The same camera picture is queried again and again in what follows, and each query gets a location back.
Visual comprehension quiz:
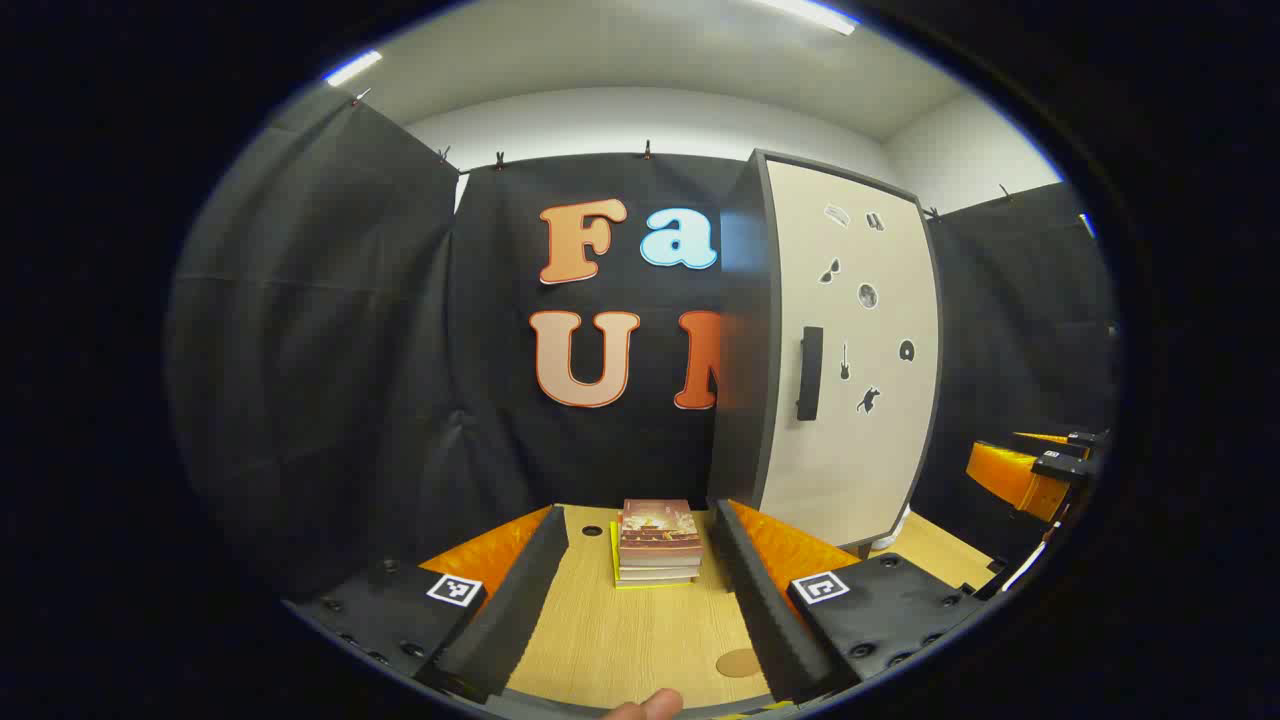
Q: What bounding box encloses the grey cabinet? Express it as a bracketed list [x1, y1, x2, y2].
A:
[707, 148, 946, 556]

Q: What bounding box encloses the beige book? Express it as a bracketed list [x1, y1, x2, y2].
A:
[616, 556, 701, 581]

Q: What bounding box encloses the black backdrop cloth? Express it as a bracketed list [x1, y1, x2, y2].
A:
[165, 85, 1119, 601]

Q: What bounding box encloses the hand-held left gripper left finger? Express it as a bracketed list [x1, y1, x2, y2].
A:
[285, 505, 571, 706]

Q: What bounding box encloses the yellow edged book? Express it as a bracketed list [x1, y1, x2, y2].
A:
[610, 522, 699, 591]

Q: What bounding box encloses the black door handle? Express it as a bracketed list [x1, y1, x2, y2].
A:
[797, 326, 824, 421]

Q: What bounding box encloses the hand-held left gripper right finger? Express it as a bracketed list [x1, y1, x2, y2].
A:
[707, 498, 986, 703]

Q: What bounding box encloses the ceiling light strip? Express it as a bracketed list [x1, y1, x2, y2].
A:
[322, 50, 384, 88]
[750, 0, 859, 36]

